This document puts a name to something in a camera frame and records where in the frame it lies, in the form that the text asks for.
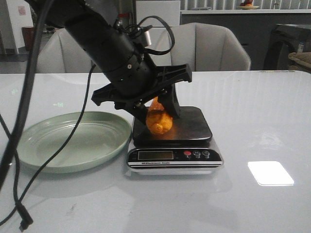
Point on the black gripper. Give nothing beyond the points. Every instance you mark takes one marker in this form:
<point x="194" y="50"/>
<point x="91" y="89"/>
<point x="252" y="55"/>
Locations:
<point x="134" y="81"/>

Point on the orange corn cob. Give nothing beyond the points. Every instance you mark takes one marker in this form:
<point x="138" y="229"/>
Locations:
<point x="158" y="120"/>

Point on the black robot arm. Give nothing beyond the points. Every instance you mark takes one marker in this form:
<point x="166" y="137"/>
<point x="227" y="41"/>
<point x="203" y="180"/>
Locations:
<point x="89" y="29"/>

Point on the digital kitchen scale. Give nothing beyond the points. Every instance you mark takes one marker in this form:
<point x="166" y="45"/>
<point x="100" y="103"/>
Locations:
<point x="188" y="148"/>

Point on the light green plate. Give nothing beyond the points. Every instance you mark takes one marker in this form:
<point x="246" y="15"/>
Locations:
<point x="73" y="146"/>

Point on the grey upholstered chair right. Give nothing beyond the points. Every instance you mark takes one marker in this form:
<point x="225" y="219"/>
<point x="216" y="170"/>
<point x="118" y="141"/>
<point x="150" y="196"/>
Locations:
<point x="205" y="47"/>

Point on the grey upholstered chair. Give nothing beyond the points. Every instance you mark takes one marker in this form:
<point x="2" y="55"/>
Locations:
<point x="205" y="47"/>
<point x="62" y="54"/>

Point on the white cabinet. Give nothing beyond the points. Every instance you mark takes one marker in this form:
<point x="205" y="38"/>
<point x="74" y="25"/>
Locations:
<point x="156" y="18"/>

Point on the grey upholstered chair left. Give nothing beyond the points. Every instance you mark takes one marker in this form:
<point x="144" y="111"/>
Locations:
<point x="62" y="54"/>

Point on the fruit bowl on counter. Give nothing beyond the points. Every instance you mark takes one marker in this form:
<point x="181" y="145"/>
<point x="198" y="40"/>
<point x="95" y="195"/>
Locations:
<point x="247" y="5"/>

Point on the red bin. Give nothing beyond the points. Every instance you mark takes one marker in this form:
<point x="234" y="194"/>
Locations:
<point x="28" y="33"/>

